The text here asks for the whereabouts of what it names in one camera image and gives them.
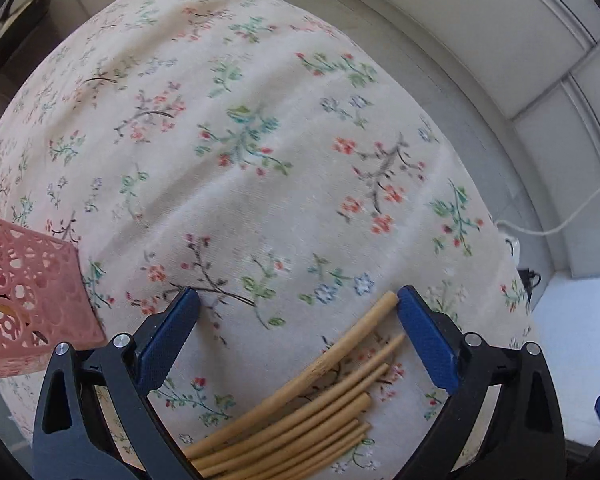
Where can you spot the dark object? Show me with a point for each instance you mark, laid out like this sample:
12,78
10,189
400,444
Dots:
10,35

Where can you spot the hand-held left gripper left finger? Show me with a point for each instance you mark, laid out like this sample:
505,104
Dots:
167,345

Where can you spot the pink perforated utensil holder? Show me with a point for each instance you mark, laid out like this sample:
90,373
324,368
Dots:
30,285

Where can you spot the white power strip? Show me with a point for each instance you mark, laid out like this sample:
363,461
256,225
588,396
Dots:
512,247

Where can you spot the floral tablecloth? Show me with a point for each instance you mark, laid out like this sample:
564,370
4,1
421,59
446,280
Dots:
255,185

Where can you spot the white kitchen cabinet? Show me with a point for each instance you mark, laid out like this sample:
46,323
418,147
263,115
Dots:
480,35

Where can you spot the bundle of wooden chopsticks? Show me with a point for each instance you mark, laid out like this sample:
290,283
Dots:
305,410

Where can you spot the black plug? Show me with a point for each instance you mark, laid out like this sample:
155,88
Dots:
530,280

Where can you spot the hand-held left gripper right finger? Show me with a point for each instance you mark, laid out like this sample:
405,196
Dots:
425,340

